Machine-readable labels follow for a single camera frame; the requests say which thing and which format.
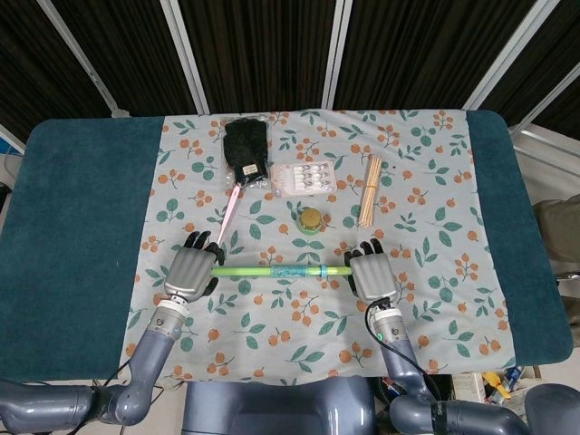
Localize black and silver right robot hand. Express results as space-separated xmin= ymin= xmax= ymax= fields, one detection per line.
xmin=343 ymin=237 xmax=402 ymax=305

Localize dark grey robot torso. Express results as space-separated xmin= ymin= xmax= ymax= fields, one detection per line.
xmin=180 ymin=377 xmax=378 ymax=435

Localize black room divider screen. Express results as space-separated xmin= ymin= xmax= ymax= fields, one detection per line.
xmin=0 ymin=0 xmax=580 ymax=150

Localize green jar with gold lid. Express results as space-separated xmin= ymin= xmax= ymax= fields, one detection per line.
xmin=295 ymin=207 xmax=324 ymax=237

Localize pink toothbrush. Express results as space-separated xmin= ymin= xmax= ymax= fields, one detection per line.
xmin=217 ymin=182 xmax=244 ymax=248

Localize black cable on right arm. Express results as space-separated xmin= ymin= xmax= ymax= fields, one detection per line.
xmin=366 ymin=296 xmax=444 ymax=401

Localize black gloves in plastic bag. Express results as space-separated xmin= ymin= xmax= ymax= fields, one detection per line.
xmin=220 ymin=116 xmax=273 ymax=191

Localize khaki clothed person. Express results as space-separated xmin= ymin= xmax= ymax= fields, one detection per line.
xmin=533 ymin=194 xmax=580 ymax=328

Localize blister pack of fake nails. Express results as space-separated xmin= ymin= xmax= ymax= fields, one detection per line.
xmin=269 ymin=158 xmax=338 ymax=198

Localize fruit and leaf print tablecloth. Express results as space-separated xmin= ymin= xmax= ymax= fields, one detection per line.
xmin=118 ymin=108 xmax=518 ymax=387

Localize blue green water squirter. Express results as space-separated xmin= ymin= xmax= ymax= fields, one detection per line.
xmin=210 ymin=263 xmax=354 ymax=280

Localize black cables by left arm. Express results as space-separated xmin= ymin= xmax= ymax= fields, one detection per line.
xmin=92 ymin=356 xmax=138 ymax=392

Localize teal table cover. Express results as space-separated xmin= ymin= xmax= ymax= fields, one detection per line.
xmin=0 ymin=109 xmax=575 ymax=380

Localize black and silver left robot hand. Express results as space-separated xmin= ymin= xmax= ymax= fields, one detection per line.
xmin=162 ymin=229 xmax=227 ymax=305

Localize bundle of wooden sticks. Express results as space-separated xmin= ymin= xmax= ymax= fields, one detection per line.
xmin=357 ymin=154 xmax=383 ymax=227

